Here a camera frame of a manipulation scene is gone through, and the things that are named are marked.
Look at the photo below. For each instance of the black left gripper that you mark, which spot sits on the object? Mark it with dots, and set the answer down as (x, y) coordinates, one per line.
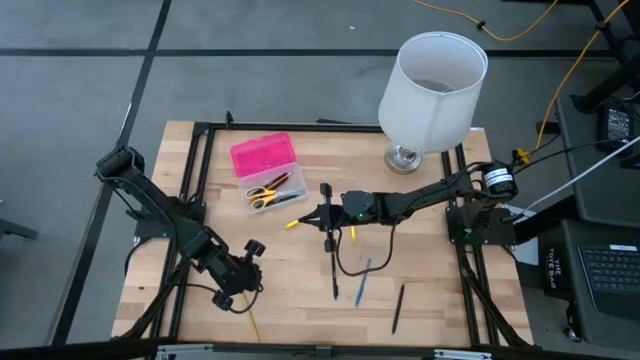
(230, 275)

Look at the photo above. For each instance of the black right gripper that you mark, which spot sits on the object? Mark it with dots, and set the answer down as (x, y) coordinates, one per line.
(327, 217)

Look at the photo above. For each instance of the yellow pencil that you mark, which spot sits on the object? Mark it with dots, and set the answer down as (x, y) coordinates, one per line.
(254, 327)

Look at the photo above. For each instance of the orange pencil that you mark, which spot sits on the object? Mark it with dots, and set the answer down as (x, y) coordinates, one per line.
(281, 180)

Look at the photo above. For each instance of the blue pen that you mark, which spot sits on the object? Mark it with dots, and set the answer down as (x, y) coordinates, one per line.
(363, 282)

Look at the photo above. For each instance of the clear supply box pink lid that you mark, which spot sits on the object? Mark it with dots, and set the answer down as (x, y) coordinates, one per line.
(262, 152)

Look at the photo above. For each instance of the dark brown pen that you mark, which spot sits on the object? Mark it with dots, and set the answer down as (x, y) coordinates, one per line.
(398, 309)

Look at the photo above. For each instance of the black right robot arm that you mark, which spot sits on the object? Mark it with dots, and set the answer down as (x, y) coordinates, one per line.
(435, 192)

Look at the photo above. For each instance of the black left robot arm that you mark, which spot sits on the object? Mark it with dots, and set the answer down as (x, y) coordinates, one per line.
(150, 195)

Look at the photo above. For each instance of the black power supply with label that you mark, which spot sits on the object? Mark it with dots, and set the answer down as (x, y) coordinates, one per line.
(617, 125)

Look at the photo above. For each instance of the white shade silver table lamp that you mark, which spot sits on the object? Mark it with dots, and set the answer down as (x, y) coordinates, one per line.
(430, 115)

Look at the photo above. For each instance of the dark chair base leg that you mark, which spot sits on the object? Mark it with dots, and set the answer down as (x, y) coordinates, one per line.
(15, 227)

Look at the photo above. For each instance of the black tote bag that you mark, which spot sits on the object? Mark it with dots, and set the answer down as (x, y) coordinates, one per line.
(556, 272)

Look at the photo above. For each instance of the black caster wheel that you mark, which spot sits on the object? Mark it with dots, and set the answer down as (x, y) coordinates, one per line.
(574, 334)

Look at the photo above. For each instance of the black laptop keyboard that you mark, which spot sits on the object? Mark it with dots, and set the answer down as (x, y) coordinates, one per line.
(610, 275)

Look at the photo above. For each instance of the dark gray side table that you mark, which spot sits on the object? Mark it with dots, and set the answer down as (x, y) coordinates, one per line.
(615, 200)

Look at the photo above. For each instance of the black stand legs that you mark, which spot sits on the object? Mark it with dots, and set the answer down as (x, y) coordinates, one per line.
(600, 92)

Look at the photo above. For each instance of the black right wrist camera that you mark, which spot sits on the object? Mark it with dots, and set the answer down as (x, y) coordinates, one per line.
(357, 205)

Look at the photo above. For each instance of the silver aluminium bracket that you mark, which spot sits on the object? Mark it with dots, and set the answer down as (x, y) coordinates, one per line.
(462, 355)
(185, 351)

